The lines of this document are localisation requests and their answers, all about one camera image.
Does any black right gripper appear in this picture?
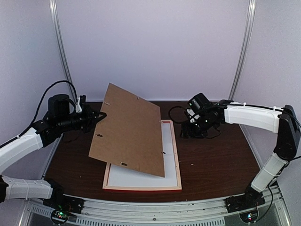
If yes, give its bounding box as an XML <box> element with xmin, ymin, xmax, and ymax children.
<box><xmin>180</xmin><ymin>113</ymin><xmax>216</xmax><ymax>139</ymax></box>

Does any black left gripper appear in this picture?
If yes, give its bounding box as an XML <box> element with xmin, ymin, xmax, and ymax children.
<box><xmin>57</xmin><ymin>103</ymin><xmax>106</xmax><ymax>133</ymax></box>

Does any brown backing board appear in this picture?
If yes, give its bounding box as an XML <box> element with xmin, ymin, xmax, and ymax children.
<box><xmin>89</xmin><ymin>83</ymin><xmax>165</xmax><ymax>177</ymax></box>

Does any red forest photo print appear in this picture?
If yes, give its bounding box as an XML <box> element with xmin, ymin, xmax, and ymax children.
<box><xmin>107</xmin><ymin>123</ymin><xmax>178</xmax><ymax>188</ymax></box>

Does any red wooden picture frame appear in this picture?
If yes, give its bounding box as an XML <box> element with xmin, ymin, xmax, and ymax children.
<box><xmin>102</xmin><ymin>119</ymin><xmax>183</xmax><ymax>194</ymax></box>

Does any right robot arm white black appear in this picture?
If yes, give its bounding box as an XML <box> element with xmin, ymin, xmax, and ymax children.
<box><xmin>180</xmin><ymin>93</ymin><xmax>301</xmax><ymax>208</ymax></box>

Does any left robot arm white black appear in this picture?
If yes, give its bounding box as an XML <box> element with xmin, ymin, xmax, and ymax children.
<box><xmin>0</xmin><ymin>94</ymin><xmax>107</xmax><ymax>209</ymax></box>

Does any right round led board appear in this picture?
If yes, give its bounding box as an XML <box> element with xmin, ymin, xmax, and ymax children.
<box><xmin>239</xmin><ymin>210</ymin><xmax>259</xmax><ymax>224</ymax></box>

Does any round led board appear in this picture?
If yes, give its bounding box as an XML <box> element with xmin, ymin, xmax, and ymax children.
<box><xmin>239</xmin><ymin>210</ymin><xmax>259</xmax><ymax>224</ymax></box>
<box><xmin>50</xmin><ymin>210</ymin><xmax>70</xmax><ymax>224</ymax></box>

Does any left round led board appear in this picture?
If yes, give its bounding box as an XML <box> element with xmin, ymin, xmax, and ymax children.
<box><xmin>50</xmin><ymin>210</ymin><xmax>70</xmax><ymax>224</ymax></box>

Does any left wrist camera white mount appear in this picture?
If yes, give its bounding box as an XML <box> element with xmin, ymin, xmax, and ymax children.
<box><xmin>75</xmin><ymin>95</ymin><xmax>86</xmax><ymax>113</ymax></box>

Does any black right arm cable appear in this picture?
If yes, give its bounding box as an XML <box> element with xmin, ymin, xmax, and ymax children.
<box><xmin>168</xmin><ymin>105</ymin><xmax>189</xmax><ymax>124</ymax></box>

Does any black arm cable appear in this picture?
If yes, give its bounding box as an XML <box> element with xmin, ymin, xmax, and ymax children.
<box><xmin>168</xmin><ymin>105</ymin><xmax>189</xmax><ymax>124</ymax></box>
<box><xmin>16</xmin><ymin>80</ymin><xmax>79</xmax><ymax>137</ymax></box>

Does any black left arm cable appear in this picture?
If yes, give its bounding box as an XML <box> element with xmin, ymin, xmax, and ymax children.
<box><xmin>16</xmin><ymin>80</ymin><xmax>79</xmax><ymax>137</ymax></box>

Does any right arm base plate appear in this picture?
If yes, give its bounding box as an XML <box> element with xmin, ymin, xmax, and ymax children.
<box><xmin>225</xmin><ymin>194</ymin><xmax>266</xmax><ymax>213</ymax></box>

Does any aluminium front rail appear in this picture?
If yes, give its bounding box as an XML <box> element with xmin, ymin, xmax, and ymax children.
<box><xmin>17</xmin><ymin>185</ymin><xmax>293</xmax><ymax>226</ymax></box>

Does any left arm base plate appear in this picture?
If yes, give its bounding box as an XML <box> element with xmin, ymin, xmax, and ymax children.
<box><xmin>43</xmin><ymin>195</ymin><xmax>84</xmax><ymax>214</ymax></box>

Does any left aluminium corner post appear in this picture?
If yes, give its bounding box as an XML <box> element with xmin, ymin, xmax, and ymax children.
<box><xmin>49</xmin><ymin>0</ymin><xmax>72</xmax><ymax>84</ymax></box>

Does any aluminium corner post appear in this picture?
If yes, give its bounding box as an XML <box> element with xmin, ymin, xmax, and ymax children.
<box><xmin>49</xmin><ymin>0</ymin><xmax>72</xmax><ymax>84</ymax></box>
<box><xmin>229</xmin><ymin>0</ymin><xmax>256</xmax><ymax>99</ymax></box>

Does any right aluminium corner post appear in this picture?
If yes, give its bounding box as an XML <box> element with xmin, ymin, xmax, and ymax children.
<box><xmin>229</xmin><ymin>0</ymin><xmax>256</xmax><ymax>99</ymax></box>

